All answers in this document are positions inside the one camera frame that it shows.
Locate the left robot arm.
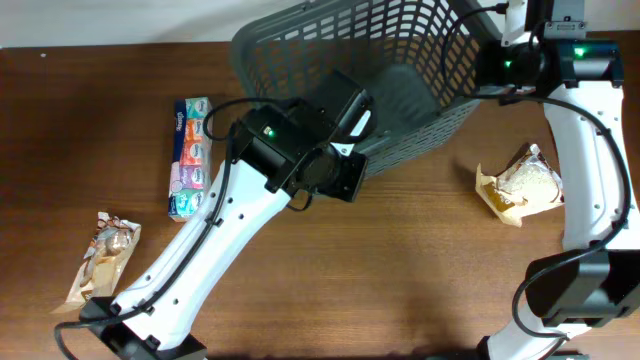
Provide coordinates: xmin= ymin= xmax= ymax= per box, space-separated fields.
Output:
xmin=54 ymin=71 xmax=377 ymax=359

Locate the Kleenex tissue multipack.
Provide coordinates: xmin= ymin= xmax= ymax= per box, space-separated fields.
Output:
xmin=168 ymin=97 xmax=211 ymax=222

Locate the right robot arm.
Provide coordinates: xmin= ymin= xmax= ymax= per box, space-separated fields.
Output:
xmin=476 ymin=1 xmax=639 ymax=359

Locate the rice ball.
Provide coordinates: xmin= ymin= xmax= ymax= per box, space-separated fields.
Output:
xmin=475 ymin=144 xmax=564 ymax=227

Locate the grey plastic shopping basket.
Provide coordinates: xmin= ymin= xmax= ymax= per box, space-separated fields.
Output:
xmin=231 ymin=0 xmax=502 ymax=176

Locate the brown snack wrapper packet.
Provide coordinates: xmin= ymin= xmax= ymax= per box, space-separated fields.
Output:
xmin=51 ymin=212 xmax=141 ymax=314

